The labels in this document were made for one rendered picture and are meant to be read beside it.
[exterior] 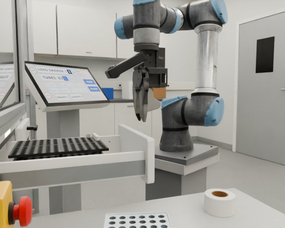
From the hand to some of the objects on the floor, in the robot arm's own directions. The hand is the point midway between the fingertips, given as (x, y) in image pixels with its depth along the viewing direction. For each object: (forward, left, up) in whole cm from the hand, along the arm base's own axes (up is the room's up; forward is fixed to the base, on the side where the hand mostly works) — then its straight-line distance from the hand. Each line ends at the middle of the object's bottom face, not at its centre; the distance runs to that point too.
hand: (139, 116), depth 76 cm
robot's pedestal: (-36, -19, -98) cm, 106 cm away
